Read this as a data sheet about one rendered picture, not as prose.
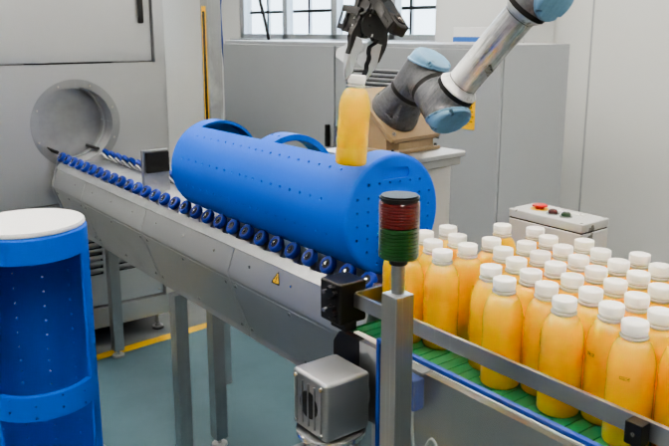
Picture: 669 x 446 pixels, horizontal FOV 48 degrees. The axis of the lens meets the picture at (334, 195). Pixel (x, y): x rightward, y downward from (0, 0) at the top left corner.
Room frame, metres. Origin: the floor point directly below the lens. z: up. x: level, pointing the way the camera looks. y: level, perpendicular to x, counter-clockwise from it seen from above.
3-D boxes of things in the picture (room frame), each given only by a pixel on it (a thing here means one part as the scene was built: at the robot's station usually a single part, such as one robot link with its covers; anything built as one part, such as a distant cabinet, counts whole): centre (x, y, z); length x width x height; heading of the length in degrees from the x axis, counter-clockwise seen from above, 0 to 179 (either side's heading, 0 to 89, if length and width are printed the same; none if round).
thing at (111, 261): (3.31, 1.02, 0.31); 0.06 x 0.06 x 0.63; 37
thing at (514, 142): (4.20, -0.19, 0.72); 2.15 x 0.54 x 1.45; 41
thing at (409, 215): (1.13, -0.10, 1.23); 0.06 x 0.06 x 0.04
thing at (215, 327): (2.53, 0.43, 0.31); 0.06 x 0.06 x 0.63; 37
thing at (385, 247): (1.13, -0.10, 1.18); 0.06 x 0.06 x 0.05
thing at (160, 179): (2.71, 0.65, 1.00); 0.10 x 0.04 x 0.15; 127
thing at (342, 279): (1.50, -0.02, 0.95); 0.10 x 0.07 x 0.10; 127
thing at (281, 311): (2.49, 0.48, 0.79); 2.17 x 0.29 x 0.34; 37
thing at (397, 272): (1.13, -0.10, 1.18); 0.06 x 0.06 x 0.16
